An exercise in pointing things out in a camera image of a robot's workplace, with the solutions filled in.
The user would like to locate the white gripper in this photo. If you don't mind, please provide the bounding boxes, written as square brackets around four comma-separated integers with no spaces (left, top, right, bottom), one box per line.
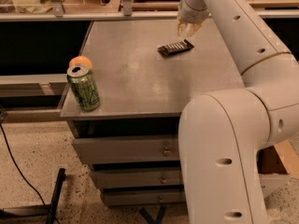
[177,0,209,38]

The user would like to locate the black rxbar chocolate wrapper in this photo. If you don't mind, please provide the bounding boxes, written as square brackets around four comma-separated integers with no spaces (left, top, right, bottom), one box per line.
[157,39,194,57]

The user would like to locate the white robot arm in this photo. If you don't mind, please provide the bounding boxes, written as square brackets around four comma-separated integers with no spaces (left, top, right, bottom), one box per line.
[178,0,299,224]

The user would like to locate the green soda can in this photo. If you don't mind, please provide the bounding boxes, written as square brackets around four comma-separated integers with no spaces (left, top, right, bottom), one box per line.
[67,63,100,112]

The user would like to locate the grey drawer cabinet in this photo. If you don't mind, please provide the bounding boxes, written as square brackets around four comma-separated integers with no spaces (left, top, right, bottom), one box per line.
[61,20,243,193]

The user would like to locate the orange fruit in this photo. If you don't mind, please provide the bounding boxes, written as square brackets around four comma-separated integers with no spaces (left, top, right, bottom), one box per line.
[68,56,93,68]

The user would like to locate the top grey drawer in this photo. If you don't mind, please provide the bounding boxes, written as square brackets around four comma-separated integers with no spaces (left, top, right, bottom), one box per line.
[73,135,179,164]

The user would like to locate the grey drawer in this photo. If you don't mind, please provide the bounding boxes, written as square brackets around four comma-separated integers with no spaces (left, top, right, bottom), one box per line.
[73,135,179,164]
[91,168,183,189]
[101,188,186,206]

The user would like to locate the middle grey drawer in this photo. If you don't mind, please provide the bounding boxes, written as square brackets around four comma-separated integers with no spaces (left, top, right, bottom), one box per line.
[91,168,183,189]

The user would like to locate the cardboard box of snacks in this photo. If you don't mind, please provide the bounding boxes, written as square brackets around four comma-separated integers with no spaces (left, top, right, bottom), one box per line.
[257,140,299,198]

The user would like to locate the bottom grey drawer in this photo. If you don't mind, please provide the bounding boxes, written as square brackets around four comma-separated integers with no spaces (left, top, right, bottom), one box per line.
[101,188,186,206]

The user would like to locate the black metal stand leg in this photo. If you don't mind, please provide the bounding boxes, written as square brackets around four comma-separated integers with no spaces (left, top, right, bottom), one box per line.
[0,168,66,224]

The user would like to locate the metal shelf rail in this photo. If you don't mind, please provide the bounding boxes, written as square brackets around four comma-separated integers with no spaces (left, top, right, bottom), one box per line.
[0,0,299,21]

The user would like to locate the black floor cable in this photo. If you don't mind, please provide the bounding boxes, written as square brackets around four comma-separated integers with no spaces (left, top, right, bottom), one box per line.
[0,121,62,224]

